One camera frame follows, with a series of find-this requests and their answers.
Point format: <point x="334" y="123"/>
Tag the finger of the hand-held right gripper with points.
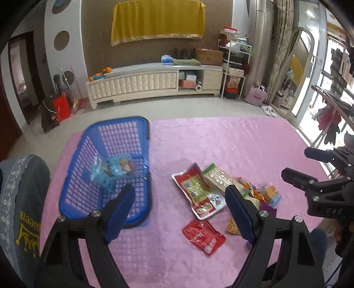
<point x="318" y="155"/>
<point x="298" y="177"/>

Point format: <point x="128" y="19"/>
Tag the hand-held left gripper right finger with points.
<point x="239" y="213"/>

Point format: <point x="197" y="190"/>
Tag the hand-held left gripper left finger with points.
<point x="121" y="210"/>

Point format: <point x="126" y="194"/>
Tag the yellow snack packet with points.
<point x="232" y="227"/>

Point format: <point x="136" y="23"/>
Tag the orange snack packet blue print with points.
<point x="253" y="189"/>

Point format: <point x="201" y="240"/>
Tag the purple snack packet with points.
<point x="269" y="209"/>

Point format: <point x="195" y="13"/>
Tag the orange snack packet blue edge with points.
<point x="271" y="193"/>

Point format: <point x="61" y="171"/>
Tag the beige snack packet green top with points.
<point x="218" y="178"/>

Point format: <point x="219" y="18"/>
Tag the clear blue snack packet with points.
<point x="116" y="169"/>

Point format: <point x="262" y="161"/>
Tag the small red snack packet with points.
<point x="203" y="236"/>

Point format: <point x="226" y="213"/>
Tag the large red snack packet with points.
<point x="193" y="188"/>

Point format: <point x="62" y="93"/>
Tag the blue plastic basket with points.
<point x="119" y="120"/>

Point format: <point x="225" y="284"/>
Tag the person's leg dark blue trousers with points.
<point x="318" y="246"/>

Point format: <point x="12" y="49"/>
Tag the clothes drying rack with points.
<point x="332" y="99"/>

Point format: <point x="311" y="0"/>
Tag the white slipper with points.
<point x="271" y="112"/>
<point x="265" y="109"/>

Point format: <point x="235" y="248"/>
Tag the pink quilted tablecloth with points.
<point x="207" y="138"/>

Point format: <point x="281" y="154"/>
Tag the pink tote bag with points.
<point x="255" y="95"/>

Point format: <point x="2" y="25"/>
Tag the grey printed chair cover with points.
<point x="19" y="207"/>

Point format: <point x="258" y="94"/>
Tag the patterned curtain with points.
<point x="280" y="49"/>

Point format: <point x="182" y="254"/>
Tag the broom with red head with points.
<point x="80" y="105"/>

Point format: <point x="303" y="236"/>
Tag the red bag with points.
<point x="62" y="108"/>

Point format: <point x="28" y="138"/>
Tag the black bag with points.
<point x="49" y="116"/>

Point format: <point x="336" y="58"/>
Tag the white metal shelf rack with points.
<point x="235" y="69"/>

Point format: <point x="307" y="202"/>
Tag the cream padded low cabinet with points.
<point x="132" y="83"/>

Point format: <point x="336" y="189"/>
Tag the white paper roll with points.
<point x="198" y="87"/>

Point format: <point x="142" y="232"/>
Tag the orange box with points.
<point x="186" y="83"/>

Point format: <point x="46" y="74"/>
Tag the blue and white box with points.
<point x="190" y="76"/>

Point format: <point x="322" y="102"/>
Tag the brown cardboard box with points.
<point x="208" y="56"/>

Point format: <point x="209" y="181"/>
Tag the blue tissue box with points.
<point x="167" y="60"/>

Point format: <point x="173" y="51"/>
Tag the brown wooden door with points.
<point x="33" y="77"/>

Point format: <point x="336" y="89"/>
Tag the green folded towel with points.
<point x="186" y="62"/>

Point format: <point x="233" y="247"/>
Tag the yellow wall cloth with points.
<point x="157" y="22"/>

